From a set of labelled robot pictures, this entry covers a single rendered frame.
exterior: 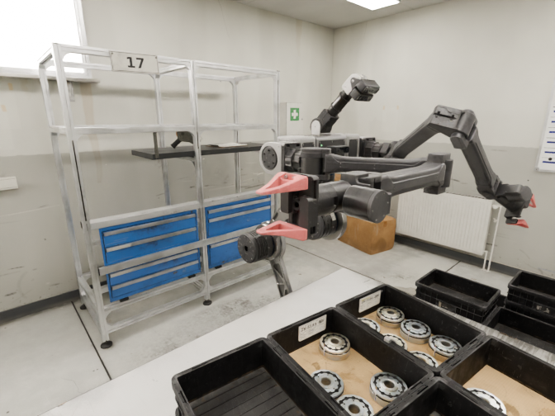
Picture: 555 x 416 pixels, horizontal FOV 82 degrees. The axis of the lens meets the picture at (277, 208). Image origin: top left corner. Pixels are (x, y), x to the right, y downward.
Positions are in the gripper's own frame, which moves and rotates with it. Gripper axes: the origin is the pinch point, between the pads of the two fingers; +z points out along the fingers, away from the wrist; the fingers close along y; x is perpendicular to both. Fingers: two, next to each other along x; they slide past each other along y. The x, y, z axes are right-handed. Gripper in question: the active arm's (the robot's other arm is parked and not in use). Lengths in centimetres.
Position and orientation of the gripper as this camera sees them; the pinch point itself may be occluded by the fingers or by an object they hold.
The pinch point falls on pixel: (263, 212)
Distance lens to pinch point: 50.0
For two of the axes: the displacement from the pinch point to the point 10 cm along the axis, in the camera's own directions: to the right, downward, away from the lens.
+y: 0.0, 9.7, 2.5
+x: -6.5, -1.9, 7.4
